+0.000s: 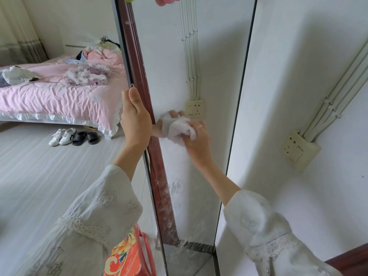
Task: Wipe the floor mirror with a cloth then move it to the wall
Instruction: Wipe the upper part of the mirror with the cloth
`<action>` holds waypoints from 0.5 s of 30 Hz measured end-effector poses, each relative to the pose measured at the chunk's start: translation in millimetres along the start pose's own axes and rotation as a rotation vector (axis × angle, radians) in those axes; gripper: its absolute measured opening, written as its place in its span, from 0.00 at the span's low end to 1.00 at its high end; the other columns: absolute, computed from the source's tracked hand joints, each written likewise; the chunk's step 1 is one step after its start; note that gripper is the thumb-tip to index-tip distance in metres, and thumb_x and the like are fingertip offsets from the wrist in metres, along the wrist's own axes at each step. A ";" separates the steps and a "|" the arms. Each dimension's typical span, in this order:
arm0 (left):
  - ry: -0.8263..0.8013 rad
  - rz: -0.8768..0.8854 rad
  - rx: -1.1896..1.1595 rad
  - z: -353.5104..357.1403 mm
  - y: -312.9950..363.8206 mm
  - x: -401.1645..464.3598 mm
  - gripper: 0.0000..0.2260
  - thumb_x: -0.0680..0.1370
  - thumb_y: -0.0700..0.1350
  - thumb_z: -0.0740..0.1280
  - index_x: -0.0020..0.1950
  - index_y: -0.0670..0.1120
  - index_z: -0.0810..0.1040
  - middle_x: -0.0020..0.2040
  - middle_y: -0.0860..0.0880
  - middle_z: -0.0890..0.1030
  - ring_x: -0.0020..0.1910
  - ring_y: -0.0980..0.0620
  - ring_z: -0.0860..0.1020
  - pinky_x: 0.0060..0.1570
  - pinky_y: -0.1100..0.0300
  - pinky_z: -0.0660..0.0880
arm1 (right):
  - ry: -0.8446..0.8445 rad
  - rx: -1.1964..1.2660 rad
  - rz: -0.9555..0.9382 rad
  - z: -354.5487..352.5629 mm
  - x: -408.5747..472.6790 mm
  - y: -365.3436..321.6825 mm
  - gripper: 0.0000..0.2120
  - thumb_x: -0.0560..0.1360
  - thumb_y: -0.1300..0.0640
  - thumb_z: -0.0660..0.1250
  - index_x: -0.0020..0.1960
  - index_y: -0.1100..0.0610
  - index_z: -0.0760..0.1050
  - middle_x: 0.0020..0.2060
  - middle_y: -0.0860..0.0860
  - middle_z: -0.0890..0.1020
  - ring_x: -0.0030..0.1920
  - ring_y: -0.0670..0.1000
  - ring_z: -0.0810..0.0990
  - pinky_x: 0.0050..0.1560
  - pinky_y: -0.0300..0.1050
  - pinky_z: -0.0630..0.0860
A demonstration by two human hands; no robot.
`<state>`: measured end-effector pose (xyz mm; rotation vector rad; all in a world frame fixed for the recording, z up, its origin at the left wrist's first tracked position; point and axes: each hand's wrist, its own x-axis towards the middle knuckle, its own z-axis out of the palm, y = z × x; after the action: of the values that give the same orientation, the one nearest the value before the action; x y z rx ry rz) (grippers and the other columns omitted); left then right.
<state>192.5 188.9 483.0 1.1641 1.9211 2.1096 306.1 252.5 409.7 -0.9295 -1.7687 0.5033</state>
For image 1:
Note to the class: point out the person's right hand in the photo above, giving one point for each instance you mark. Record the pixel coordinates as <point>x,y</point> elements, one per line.
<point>201,149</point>

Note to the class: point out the person's left hand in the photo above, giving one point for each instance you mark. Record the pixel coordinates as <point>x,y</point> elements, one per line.
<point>136,126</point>

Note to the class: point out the white wiping cloth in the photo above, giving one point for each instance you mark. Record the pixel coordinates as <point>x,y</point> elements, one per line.
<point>179,129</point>

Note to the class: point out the black-framed mirror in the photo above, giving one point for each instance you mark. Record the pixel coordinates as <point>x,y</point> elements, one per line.
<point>201,183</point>

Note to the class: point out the person's left forearm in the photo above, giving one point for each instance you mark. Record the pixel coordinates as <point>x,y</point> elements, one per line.
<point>109,198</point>

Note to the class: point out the person's right forearm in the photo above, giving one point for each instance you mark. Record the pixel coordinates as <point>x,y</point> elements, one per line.
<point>227,186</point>

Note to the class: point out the black slipper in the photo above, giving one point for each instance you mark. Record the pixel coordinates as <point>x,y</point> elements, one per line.
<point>92,138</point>
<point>79,139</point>

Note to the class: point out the yellow slippers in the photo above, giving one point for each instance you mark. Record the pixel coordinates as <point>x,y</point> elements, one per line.
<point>90,128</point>

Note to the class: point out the purple white fuzzy garment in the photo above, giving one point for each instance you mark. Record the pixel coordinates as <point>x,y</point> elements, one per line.
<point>86,75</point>

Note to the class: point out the pink padded jacket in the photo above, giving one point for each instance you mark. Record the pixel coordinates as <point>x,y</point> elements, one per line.
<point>106,58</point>

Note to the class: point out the light blue garment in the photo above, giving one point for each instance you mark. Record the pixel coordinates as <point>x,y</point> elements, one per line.
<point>74,61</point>

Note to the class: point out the black garment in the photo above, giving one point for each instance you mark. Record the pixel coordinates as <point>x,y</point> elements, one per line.
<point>79,56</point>

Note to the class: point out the white crumpled garment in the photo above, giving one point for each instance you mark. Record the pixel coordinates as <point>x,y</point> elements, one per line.
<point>18,76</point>

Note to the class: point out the red floral plastic stool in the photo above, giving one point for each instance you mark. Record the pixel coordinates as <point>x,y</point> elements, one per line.
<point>129,255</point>

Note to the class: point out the pink plush flower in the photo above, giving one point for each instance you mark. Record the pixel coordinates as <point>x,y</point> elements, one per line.
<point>168,0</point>

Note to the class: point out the grey cream striped curtain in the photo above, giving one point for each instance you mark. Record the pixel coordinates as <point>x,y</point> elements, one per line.
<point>20,34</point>

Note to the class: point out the beige wall socket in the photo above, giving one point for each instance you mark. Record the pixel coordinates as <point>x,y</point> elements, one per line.
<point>299,150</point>

